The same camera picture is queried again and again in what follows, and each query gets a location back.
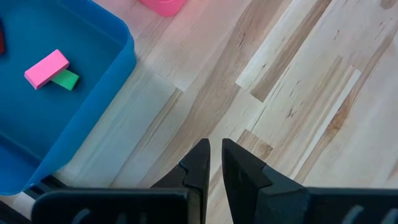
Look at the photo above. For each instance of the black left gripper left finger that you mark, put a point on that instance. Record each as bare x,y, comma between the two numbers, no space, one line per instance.
155,205

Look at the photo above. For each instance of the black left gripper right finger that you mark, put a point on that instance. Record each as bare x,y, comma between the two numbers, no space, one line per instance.
280,205

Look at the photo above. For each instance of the green eraser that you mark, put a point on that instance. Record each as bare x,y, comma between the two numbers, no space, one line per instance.
66,80

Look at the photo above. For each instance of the pink eraser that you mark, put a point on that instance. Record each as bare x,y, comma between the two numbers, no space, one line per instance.
46,69

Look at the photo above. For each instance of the red eraser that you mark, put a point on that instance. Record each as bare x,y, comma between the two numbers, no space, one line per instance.
2,40

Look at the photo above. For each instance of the blue plastic bin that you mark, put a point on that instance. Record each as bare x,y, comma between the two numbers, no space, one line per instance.
46,124

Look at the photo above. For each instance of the pink plastic bin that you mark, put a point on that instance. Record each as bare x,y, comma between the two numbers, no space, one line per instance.
164,6

